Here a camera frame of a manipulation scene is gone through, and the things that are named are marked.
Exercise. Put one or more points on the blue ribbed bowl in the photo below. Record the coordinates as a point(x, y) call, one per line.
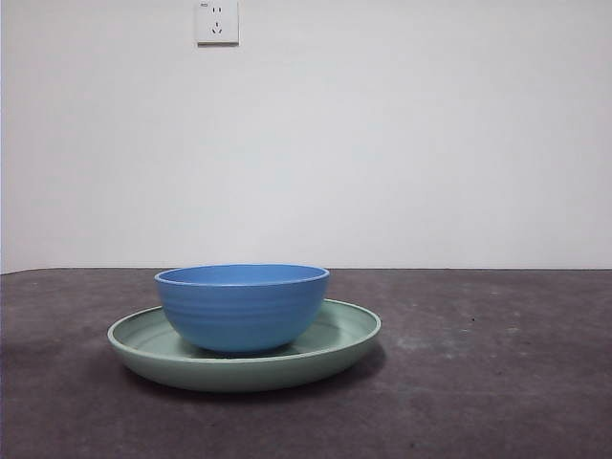
point(244, 311)

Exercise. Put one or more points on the pale green plate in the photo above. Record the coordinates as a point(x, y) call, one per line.
point(239, 373)

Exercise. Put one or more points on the white wall socket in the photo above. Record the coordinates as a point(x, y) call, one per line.
point(217, 24)

